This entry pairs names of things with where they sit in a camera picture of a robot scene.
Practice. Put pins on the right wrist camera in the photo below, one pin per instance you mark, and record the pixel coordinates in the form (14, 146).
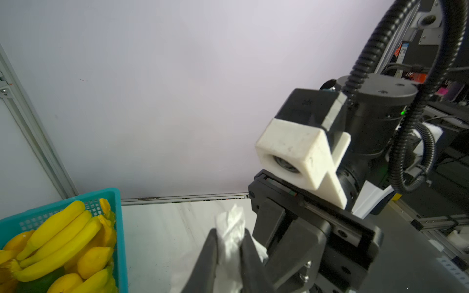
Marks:
(306, 141)

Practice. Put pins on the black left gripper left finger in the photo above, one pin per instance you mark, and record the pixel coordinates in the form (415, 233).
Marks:
(202, 277)

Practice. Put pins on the yellow-green toy mango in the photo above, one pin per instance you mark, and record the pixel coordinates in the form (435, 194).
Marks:
(101, 282)

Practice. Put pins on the toy banana bunch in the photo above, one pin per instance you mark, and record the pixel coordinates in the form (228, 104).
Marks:
(48, 245)

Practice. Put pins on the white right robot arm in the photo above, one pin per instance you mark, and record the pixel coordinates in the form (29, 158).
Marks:
(372, 119)

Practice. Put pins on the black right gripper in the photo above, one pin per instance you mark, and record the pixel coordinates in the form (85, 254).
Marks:
(312, 245)

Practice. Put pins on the white plastic grocery bag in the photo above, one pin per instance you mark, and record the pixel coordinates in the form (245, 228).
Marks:
(230, 226)

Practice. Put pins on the teal plastic fruit basket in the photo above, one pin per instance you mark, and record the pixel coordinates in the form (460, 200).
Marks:
(106, 205)

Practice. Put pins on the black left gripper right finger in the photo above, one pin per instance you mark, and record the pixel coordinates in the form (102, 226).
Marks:
(253, 267)

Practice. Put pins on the green toy avocado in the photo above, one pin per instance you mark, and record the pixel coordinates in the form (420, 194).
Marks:
(42, 284)

